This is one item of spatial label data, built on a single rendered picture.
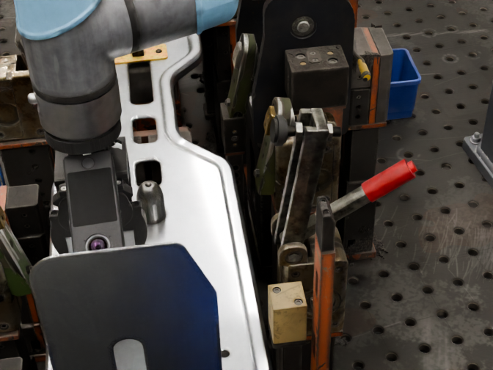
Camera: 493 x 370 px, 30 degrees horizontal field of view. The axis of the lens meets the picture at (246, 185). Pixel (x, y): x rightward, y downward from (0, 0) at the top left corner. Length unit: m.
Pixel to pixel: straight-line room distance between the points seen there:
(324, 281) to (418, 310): 0.56
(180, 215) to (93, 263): 0.51
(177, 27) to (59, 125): 0.13
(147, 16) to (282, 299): 0.30
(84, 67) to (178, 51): 0.57
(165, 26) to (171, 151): 0.38
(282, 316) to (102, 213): 0.20
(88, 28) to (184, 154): 0.42
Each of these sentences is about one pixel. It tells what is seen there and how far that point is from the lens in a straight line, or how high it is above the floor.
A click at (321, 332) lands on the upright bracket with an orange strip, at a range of 0.89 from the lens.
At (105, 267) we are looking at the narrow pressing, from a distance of 0.58.
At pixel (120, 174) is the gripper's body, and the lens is 0.89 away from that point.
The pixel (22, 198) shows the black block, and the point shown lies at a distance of 1.15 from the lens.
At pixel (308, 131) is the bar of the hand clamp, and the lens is 0.84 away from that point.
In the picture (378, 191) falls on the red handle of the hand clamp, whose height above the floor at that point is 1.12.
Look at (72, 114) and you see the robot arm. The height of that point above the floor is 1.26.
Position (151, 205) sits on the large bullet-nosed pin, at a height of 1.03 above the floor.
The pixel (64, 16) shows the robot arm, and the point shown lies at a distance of 0.76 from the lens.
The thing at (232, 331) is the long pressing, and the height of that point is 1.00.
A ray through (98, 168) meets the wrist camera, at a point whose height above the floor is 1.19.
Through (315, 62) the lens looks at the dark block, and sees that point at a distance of 1.11.
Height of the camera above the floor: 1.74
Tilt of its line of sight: 42 degrees down
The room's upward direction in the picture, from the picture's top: 2 degrees counter-clockwise
